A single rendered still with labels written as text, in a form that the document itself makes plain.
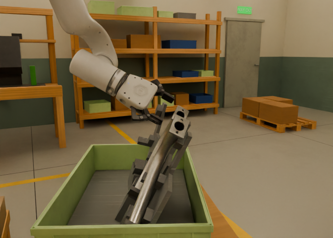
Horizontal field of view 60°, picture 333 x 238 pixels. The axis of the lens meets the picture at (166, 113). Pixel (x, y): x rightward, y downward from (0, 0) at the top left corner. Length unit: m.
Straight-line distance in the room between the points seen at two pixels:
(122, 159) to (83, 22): 0.64
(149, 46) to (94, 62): 4.85
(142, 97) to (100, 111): 4.65
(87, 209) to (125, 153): 0.35
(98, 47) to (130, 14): 4.65
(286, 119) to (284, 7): 3.95
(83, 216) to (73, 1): 0.64
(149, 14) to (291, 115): 3.15
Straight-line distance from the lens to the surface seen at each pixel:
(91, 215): 0.99
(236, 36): 7.39
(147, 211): 0.75
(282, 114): 5.29
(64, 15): 0.87
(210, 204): 1.15
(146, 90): 0.88
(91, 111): 5.46
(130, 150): 1.27
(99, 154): 1.29
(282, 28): 8.51
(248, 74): 7.68
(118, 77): 0.87
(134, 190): 0.87
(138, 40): 5.66
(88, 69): 0.89
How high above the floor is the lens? 1.35
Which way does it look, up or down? 12 degrees down
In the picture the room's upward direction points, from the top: straight up
